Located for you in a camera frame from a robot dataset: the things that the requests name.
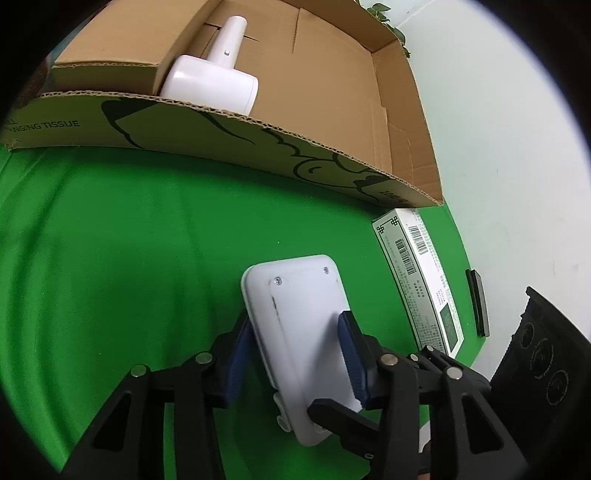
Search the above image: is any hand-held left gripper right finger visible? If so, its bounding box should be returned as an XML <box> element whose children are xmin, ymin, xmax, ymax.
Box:
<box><xmin>337</xmin><ymin>311</ymin><xmax>527</xmax><ymax>480</ymax></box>

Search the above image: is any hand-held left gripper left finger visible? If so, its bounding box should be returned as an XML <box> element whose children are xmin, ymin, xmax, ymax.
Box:
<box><xmin>62</xmin><ymin>308</ymin><xmax>252</xmax><ymax>480</ymax></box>

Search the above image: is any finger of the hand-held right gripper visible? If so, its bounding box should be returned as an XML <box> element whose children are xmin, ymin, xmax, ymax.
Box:
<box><xmin>308</xmin><ymin>397</ymin><xmax>386</xmax><ymax>462</ymax></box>
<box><xmin>409</xmin><ymin>345</ymin><xmax>492</xmax><ymax>393</ymax></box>

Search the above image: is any white plastic device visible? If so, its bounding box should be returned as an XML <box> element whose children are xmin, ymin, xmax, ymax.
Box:
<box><xmin>241</xmin><ymin>254</ymin><xmax>365</xmax><ymax>448</ymax></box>

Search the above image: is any white hair dryer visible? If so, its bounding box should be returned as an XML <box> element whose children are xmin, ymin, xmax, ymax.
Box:
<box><xmin>159</xmin><ymin>15</ymin><xmax>259</xmax><ymax>116</ymax></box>

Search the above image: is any brown cardboard box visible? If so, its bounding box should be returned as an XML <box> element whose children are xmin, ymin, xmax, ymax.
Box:
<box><xmin>0</xmin><ymin>0</ymin><xmax>445</xmax><ymax>208</ymax></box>

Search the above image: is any black flat device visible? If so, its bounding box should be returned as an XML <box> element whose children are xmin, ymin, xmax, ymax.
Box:
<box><xmin>465</xmin><ymin>268</ymin><xmax>490</xmax><ymax>337</ymax></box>

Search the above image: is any white barcode carton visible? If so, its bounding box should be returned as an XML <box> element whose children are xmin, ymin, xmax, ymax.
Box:
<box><xmin>372</xmin><ymin>209</ymin><xmax>465</xmax><ymax>356</ymax></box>

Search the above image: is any green table cloth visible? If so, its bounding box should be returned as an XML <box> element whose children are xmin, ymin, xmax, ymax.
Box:
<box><xmin>0</xmin><ymin>148</ymin><xmax>490</xmax><ymax>480</ymax></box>

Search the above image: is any small green potted plant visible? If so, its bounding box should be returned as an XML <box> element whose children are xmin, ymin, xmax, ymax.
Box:
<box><xmin>358</xmin><ymin>2</ymin><xmax>411</xmax><ymax>58</ymax></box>

